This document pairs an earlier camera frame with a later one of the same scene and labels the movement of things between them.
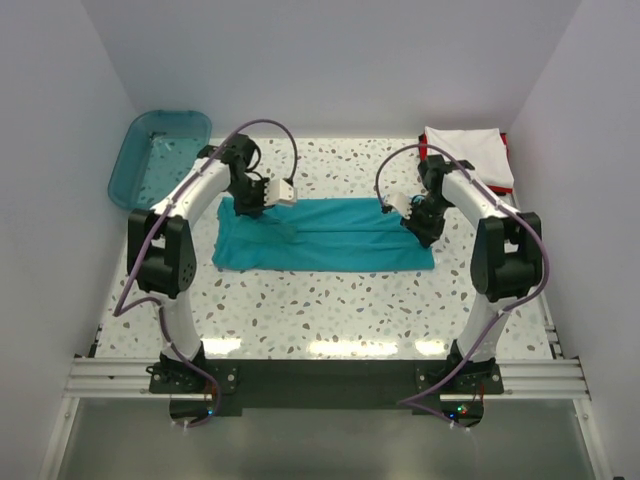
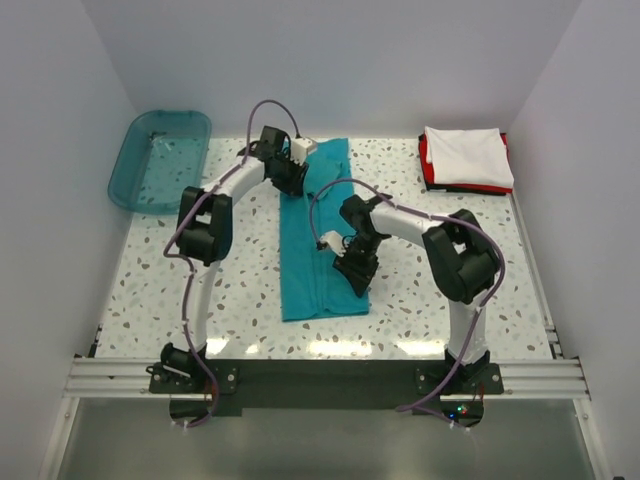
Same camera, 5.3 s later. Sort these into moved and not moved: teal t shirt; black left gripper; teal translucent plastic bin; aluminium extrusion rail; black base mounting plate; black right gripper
Moved: teal t shirt; black left gripper; black right gripper
Not moved: black base mounting plate; aluminium extrusion rail; teal translucent plastic bin
